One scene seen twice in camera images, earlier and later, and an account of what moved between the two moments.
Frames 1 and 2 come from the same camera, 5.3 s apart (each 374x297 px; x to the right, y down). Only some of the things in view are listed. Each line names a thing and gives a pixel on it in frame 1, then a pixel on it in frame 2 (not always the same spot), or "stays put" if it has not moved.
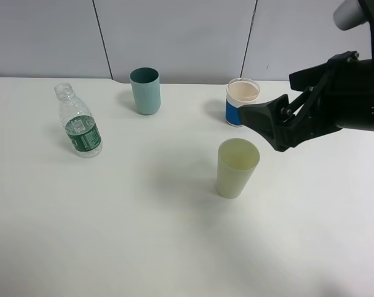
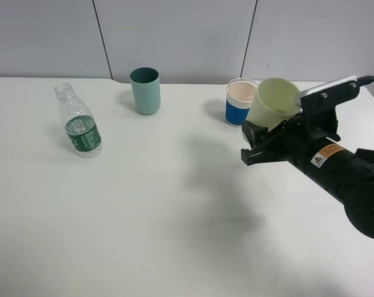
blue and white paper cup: x=240 y=91 stays put
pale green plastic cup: x=237 y=159 → x=275 y=100
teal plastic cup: x=146 y=84 stays put
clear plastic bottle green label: x=83 y=133 stays put
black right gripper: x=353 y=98 → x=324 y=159
